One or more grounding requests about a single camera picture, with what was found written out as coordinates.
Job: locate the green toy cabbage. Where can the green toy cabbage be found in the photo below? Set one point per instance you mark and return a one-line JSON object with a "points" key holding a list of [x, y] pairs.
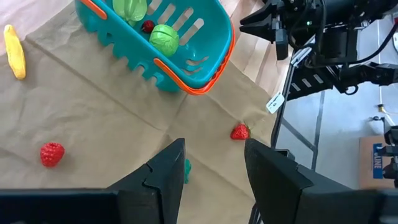
{"points": [[164, 40]]}

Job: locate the white paper tag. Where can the white paper tag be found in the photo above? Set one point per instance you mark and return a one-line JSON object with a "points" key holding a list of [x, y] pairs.
{"points": [[275, 102]]}

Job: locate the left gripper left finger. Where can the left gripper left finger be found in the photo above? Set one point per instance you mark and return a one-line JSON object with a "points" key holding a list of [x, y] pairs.
{"points": [[161, 193]]}

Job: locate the teal basket orange rim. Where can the teal basket orange rim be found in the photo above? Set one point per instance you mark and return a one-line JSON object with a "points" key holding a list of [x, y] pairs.
{"points": [[217, 37]]}

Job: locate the light green toy lettuce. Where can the light green toy lettuce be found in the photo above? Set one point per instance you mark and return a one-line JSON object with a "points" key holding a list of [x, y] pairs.
{"points": [[130, 9]]}

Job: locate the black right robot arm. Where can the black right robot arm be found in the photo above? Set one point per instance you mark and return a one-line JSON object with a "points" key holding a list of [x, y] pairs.
{"points": [[339, 46]]}

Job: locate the dark green toy bell pepper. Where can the dark green toy bell pepper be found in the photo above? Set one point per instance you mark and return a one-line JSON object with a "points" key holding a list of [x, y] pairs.
{"points": [[187, 171]]}

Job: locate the red toy strawberry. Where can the red toy strawberry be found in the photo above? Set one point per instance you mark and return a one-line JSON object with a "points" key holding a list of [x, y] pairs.
{"points": [[240, 132]]}

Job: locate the red toy raspberry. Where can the red toy raspberry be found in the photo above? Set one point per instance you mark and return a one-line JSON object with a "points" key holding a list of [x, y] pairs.
{"points": [[52, 154]]}

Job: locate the cardboard box blue label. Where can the cardboard box blue label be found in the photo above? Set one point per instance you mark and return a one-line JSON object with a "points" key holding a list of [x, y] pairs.
{"points": [[367, 168]]}

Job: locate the yellow toy pepper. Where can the yellow toy pepper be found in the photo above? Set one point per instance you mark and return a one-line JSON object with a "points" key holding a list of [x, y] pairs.
{"points": [[15, 53]]}

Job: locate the dark red toy cherry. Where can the dark red toy cherry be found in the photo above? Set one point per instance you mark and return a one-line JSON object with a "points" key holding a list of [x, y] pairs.
{"points": [[148, 26]]}

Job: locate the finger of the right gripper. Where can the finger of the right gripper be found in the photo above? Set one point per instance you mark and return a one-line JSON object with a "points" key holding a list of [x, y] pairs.
{"points": [[264, 15], [265, 31]]}

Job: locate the black metal table frame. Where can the black metal table frame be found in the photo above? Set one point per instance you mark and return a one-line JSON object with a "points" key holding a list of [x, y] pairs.
{"points": [[276, 130]]}

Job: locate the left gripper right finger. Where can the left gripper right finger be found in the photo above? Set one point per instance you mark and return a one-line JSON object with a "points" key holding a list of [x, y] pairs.
{"points": [[273, 186]]}

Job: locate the tan cloth mat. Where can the tan cloth mat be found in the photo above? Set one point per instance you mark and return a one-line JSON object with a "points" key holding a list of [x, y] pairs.
{"points": [[93, 124]]}

